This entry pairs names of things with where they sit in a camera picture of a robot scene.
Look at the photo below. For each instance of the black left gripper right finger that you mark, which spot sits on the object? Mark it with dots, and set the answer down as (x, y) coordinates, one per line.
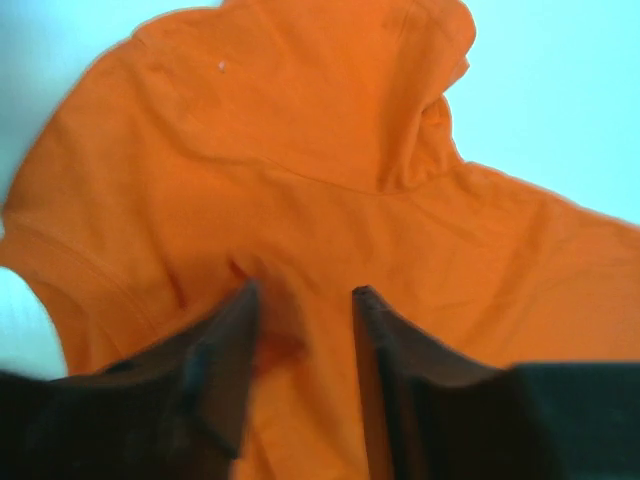
(430, 412)

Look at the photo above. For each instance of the orange t-shirt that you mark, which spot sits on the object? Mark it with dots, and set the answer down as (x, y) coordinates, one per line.
(308, 145)

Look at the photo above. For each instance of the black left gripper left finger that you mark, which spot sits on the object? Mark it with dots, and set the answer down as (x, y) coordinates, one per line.
(176, 410)

